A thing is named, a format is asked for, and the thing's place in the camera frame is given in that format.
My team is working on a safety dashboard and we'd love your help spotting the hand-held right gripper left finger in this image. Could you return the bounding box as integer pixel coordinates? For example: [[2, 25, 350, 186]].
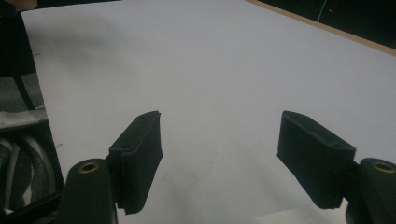
[[108, 110, 163, 216]]

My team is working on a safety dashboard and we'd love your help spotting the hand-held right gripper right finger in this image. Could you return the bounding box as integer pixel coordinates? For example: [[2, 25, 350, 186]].
[[276, 110, 357, 210]]

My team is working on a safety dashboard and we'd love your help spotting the black crate with striped cloth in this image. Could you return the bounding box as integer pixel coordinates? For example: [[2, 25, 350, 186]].
[[0, 120, 65, 224]]

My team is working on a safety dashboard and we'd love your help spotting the white cloth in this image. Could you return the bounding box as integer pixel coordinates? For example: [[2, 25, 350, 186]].
[[0, 107, 49, 131]]

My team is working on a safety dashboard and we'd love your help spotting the thin black stand leg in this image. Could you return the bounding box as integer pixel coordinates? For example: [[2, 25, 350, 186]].
[[12, 74, 36, 111]]

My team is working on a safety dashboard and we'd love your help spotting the thin white cable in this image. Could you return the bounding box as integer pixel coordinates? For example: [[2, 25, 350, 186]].
[[317, 0, 329, 23]]

